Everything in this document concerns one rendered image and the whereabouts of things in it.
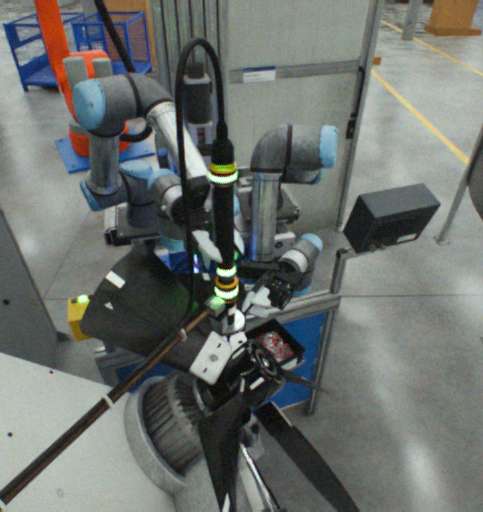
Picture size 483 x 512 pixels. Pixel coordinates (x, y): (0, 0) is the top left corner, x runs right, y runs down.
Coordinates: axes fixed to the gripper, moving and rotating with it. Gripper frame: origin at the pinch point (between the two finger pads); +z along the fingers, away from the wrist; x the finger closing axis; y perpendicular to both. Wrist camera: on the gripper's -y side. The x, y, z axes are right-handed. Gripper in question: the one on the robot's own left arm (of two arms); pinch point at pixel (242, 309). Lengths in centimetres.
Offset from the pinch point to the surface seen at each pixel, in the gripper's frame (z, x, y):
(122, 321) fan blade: 29.9, -19.1, -7.7
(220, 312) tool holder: 15.6, -16.4, 3.5
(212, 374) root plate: 22.3, -6.3, 7.0
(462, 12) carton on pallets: -1241, 89, -138
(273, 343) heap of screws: -18.6, 32.6, 3.5
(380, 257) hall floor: -198, 119, 8
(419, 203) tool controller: -67, -8, 24
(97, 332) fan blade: 34.5, -20.1, -8.6
